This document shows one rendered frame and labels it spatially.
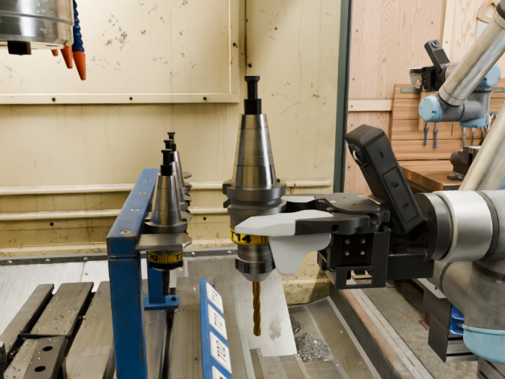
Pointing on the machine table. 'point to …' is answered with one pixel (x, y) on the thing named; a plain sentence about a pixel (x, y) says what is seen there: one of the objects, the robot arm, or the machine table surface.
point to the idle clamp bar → (48, 359)
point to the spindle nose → (37, 23)
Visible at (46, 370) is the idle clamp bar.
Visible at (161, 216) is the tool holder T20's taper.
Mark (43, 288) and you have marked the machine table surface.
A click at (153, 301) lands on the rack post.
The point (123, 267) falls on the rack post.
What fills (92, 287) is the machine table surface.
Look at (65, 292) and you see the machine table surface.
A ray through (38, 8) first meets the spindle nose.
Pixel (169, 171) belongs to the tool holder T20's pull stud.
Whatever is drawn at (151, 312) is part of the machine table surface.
